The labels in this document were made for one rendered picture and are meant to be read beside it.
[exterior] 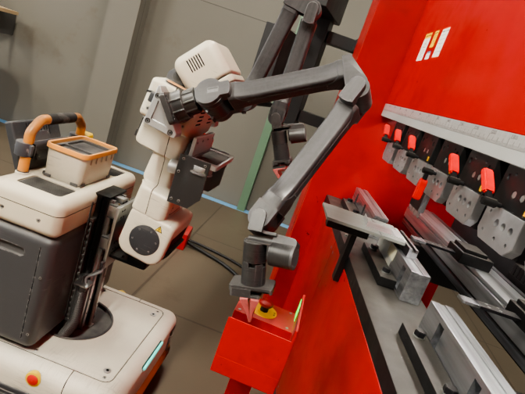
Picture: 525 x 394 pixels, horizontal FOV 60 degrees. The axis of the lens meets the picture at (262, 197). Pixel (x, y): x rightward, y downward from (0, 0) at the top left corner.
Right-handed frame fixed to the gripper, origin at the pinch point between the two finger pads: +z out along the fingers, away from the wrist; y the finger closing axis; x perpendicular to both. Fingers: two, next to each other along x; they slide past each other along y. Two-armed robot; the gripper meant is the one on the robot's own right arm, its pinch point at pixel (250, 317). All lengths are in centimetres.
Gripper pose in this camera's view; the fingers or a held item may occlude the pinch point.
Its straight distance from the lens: 112.5
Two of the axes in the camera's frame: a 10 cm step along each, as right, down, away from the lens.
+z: -0.8, 9.7, 2.1
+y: 9.8, 1.1, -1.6
